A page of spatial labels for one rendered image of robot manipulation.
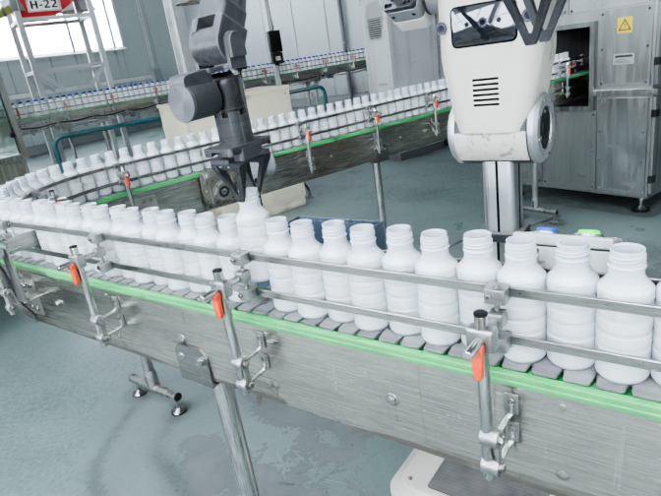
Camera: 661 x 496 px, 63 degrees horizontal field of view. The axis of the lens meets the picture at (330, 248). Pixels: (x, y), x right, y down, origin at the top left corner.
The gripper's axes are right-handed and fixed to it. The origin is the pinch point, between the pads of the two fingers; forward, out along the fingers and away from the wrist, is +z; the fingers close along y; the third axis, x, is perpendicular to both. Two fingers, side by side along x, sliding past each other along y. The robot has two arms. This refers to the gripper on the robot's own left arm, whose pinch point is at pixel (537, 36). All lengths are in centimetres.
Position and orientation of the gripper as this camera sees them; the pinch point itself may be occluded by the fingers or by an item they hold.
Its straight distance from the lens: 83.1
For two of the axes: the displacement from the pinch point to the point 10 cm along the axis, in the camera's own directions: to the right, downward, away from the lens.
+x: -8.0, -0.9, 5.9
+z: 1.4, 9.3, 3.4
